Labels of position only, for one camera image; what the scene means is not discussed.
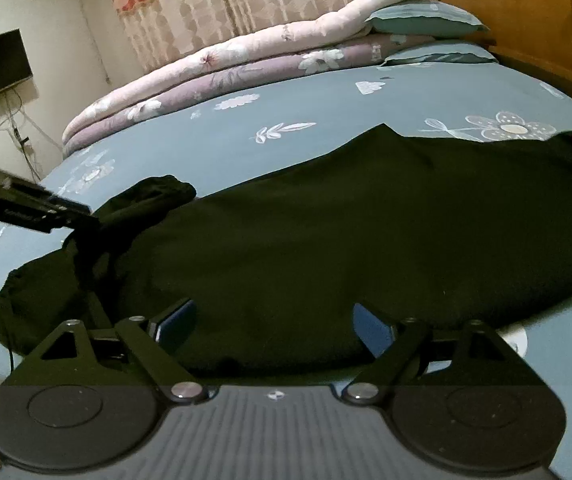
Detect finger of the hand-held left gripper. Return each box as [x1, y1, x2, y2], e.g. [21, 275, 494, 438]
[1, 209, 75, 234]
[8, 174, 92, 218]

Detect black pants with white drawstring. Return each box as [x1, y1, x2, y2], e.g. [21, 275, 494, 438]
[0, 125, 572, 376]

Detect wooden headboard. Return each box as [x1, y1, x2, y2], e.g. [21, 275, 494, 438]
[436, 0, 572, 121]

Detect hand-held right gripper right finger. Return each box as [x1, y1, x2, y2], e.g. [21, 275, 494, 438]
[341, 302, 524, 406]

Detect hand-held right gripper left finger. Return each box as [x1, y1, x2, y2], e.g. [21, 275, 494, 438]
[38, 297, 214, 403]

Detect wall cables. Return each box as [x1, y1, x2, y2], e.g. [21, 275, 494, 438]
[0, 85, 62, 181]

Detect pink floral quilt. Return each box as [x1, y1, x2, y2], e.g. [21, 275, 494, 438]
[61, 0, 427, 143]

